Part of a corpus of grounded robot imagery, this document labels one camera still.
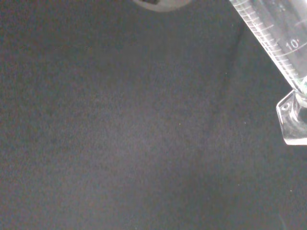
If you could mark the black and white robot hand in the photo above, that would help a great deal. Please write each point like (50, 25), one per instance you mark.
(163, 4)

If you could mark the black bench cloth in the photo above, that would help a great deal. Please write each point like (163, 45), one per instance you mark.
(120, 131)

